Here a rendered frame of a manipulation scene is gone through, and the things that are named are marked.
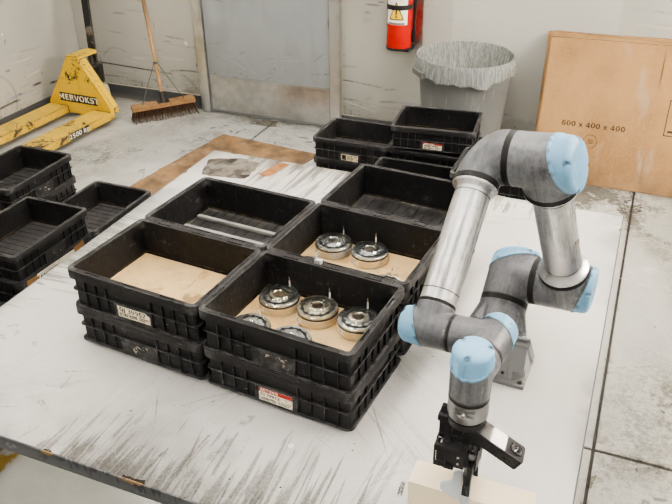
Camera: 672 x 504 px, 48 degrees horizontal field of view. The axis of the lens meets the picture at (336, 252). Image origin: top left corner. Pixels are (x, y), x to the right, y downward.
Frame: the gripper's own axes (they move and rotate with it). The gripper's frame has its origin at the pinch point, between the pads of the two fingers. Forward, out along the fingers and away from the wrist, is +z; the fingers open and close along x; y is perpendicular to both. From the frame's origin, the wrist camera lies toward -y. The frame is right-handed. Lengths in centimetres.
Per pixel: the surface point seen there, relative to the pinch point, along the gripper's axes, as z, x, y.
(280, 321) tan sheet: -8, -29, 55
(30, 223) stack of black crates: 25, -93, 199
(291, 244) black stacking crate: -13, -55, 64
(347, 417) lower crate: 0.8, -11.8, 30.7
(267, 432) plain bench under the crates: 5.2, -5.2, 47.5
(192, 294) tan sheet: -8, -31, 81
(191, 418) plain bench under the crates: 5, -3, 66
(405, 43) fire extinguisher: 9, -331, 119
